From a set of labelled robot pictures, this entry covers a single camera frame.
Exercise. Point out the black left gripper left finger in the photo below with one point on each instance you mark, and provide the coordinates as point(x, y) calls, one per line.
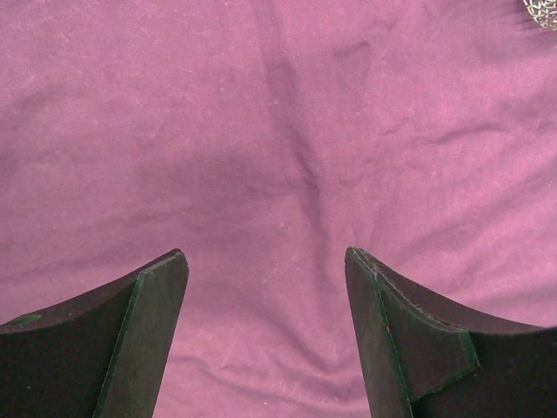
point(100, 354)

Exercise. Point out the purple cloth wrap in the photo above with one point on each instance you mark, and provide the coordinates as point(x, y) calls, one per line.
point(264, 138)

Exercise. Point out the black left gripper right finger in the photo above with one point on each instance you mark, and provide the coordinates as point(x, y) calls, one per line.
point(424, 355)

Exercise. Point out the metal mesh tray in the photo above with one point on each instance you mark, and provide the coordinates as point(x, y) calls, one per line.
point(543, 12)

